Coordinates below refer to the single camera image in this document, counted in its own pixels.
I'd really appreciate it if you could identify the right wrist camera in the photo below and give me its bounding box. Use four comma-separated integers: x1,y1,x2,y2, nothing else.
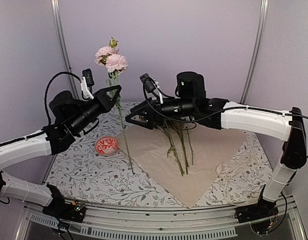
139,73,164,104

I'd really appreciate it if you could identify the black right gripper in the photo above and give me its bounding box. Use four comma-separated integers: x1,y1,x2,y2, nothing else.
125,96,196,129

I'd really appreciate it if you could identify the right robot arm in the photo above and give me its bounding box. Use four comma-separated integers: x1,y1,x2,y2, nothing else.
125,71,308,218

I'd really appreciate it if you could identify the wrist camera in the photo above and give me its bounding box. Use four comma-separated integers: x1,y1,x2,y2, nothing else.
139,73,164,104
80,68,95,100

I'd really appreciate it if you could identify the left aluminium frame post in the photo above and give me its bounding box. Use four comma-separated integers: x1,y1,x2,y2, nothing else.
50,0,79,99

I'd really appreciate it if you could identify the pale pink white flower stem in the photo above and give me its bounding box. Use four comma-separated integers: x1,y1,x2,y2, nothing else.
95,36,135,175

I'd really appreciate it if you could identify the right arm base board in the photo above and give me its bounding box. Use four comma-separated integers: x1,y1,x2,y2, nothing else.
234,204,279,235

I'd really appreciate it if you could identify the beige wrapping paper sheet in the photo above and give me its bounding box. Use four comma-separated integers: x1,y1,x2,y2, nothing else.
116,125,247,208

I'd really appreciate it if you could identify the right aluminium frame post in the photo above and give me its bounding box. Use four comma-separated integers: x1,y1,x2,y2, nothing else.
240,0,269,104

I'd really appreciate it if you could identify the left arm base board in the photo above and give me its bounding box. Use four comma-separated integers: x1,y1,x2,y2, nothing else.
42,199,86,223

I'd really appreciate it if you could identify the red white patterned dish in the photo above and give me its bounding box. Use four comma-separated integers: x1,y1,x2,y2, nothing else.
94,136,119,157

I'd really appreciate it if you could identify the blue fake flower stem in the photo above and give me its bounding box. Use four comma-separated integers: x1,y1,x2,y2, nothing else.
177,123,189,174

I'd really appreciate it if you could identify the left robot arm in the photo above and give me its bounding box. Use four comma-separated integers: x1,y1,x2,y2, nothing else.
0,85,122,217

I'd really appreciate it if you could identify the yellow fake flower stem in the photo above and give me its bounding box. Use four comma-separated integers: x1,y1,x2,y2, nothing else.
185,125,194,165

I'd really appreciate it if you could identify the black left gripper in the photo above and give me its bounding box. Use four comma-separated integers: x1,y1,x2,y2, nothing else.
69,84,122,134

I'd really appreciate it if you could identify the white lace ribbon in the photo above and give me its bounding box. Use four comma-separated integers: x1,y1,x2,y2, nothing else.
215,140,271,207

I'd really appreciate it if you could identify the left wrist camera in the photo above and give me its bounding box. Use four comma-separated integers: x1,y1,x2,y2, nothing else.
80,68,95,100

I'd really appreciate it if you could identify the aluminium frame post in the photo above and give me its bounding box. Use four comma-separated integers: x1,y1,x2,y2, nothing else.
240,0,269,104
50,0,79,99

